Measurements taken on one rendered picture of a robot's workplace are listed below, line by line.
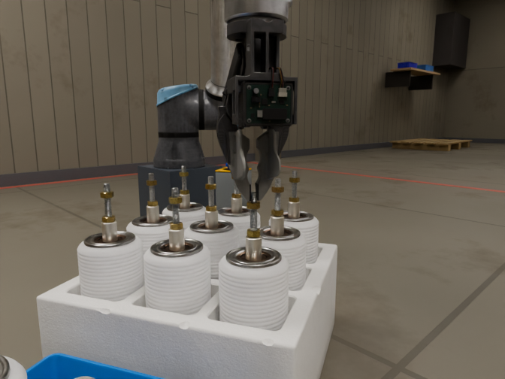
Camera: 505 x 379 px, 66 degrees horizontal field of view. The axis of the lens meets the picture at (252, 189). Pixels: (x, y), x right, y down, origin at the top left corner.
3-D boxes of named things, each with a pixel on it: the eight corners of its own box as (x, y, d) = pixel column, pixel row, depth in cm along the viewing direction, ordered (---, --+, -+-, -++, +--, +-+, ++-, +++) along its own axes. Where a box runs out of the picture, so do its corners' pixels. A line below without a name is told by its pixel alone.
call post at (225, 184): (216, 292, 99) (214, 171, 93) (227, 281, 105) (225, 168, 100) (242, 295, 97) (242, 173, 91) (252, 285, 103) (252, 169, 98)
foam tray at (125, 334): (46, 404, 60) (34, 296, 57) (176, 297, 96) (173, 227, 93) (292, 481, 47) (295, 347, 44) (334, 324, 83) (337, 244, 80)
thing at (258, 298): (247, 412, 49) (246, 277, 46) (207, 374, 56) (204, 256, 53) (300, 381, 55) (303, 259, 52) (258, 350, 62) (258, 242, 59)
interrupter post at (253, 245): (252, 264, 51) (252, 240, 50) (241, 259, 53) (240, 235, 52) (266, 260, 52) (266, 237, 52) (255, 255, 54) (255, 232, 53)
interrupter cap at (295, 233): (298, 244, 59) (298, 239, 59) (249, 241, 60) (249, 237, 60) (301, 230, 66) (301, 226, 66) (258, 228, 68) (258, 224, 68)
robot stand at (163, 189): (142, 262, 120) (137, 165, 115) (190, 248, 132) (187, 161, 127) (173, 278, 107) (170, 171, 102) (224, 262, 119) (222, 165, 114)
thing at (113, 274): (92, 372, 57) (83, 255, 53) (80, 341, 65) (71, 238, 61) (155, 350, 62) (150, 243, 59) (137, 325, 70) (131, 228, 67)
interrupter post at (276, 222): (283, 238, 62) (283, 218, 61) (268, 237, 62) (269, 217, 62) (285, 234, 64) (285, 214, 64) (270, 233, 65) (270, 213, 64)
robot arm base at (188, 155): (143, 165, 114) (142, 131, 113) (186, 162, 125) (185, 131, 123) (171, 170, 104) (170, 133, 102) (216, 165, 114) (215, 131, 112)
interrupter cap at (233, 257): (248, 275, 47) (248, 270, 47) (215, 258, 53) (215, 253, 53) (293, 261, 52) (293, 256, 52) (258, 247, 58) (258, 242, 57)
